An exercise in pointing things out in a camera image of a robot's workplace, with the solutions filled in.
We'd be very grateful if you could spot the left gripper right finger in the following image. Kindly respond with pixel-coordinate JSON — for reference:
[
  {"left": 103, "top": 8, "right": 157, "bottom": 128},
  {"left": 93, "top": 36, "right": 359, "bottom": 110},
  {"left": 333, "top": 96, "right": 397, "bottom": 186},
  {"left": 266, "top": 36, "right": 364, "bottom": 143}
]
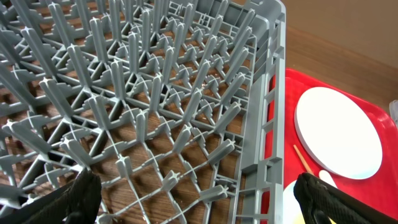
[{"left": 294, "top": 172, "right": 397, "bottom": 224}]

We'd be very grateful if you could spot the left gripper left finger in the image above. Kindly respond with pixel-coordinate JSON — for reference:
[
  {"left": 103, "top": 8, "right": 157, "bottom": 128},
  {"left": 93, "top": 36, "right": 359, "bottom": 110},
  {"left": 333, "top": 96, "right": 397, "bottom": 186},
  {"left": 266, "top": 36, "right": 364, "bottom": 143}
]
[{"left": 1, "top": 169, "right": 102, "bottom": 224}]

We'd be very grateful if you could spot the white plastic fork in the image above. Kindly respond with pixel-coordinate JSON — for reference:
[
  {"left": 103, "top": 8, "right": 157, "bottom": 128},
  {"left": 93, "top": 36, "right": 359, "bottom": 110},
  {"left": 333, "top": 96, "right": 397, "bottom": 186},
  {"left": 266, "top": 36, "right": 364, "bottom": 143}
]
[{"left": 318, "top": 170, "right": 337, "bottom": 188}]

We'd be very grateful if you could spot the wooden chopstick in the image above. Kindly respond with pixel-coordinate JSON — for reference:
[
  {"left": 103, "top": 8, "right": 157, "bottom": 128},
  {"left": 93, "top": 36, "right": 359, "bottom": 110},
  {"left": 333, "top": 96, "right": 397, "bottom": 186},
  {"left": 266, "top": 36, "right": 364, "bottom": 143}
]
[{"left": 293, "top": 144, "right": 314, "bottom": 175}]

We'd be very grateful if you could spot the pale blue round plate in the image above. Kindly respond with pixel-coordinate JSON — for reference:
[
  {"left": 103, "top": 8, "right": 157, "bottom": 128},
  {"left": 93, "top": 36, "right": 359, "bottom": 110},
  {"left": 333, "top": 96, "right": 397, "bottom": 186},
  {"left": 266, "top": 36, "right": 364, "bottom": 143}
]
[{"left": 294, "top": 87, "right": 382, "bottom": 180}]

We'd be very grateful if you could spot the light blue bowl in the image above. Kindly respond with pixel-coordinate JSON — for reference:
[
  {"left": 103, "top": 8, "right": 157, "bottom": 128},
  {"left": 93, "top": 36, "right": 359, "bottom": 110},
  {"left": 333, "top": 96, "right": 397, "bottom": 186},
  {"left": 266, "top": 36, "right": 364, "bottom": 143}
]
[{"left": 282, "top": 181, "right": 305, "bottom": 224}]

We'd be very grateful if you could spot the clear plastic waste bin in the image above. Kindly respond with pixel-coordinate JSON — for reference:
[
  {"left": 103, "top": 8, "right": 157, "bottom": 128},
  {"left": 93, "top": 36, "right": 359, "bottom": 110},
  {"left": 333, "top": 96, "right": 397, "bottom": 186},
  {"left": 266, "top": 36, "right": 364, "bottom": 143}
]
[{"left": 389, "top": 100, "right": 398, "bottom": 126}]

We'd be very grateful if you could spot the grey plastic dishwasher rack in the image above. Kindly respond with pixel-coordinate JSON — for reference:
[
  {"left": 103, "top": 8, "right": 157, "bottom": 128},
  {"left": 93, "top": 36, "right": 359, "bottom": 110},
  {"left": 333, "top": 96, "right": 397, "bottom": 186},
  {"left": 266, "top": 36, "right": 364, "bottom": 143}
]
[{"left": 1, "top": 0, "right": 286, "bottom": 223}]

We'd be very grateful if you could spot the red plastic serving tray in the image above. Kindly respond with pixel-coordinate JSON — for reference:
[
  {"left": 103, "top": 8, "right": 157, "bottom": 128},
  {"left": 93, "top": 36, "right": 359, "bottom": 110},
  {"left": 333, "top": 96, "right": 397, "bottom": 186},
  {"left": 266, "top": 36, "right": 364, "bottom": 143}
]
[{"left": 282, "top": 69, "right": 397, "bottom": 218}]

